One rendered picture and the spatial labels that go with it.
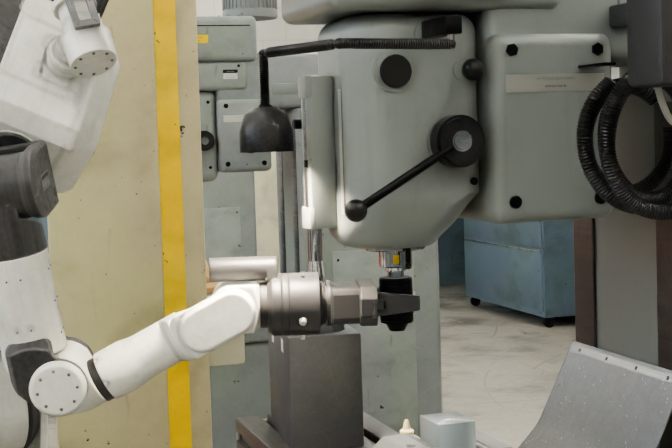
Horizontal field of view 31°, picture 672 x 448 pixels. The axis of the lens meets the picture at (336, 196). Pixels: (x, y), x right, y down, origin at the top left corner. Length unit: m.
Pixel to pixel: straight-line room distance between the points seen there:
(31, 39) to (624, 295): 0.96
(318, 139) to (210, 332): 0.30
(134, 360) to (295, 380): 0.35
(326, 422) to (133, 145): 1.54
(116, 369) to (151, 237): 1.68
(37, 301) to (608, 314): 0.87
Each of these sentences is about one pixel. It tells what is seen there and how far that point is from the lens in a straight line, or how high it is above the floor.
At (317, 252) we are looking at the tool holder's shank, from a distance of 2.03.
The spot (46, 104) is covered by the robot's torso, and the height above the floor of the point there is 1.52.
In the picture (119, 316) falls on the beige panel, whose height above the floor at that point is 0.99.
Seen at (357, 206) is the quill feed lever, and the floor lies 1.38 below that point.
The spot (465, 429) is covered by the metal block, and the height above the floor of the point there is 1.09.
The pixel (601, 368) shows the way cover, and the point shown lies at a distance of 1.97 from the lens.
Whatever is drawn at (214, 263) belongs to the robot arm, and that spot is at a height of 1.29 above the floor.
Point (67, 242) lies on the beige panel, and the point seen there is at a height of 1.20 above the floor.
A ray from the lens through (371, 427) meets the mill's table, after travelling 2.17.
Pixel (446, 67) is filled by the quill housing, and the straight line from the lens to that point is 1.67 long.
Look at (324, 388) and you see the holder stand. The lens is 2.01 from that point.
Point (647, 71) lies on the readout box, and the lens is 1.52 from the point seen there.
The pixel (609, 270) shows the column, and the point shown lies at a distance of 1.96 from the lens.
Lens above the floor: 1.47
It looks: 3 degrees down
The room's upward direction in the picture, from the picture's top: 2 degrees counter-clockwise
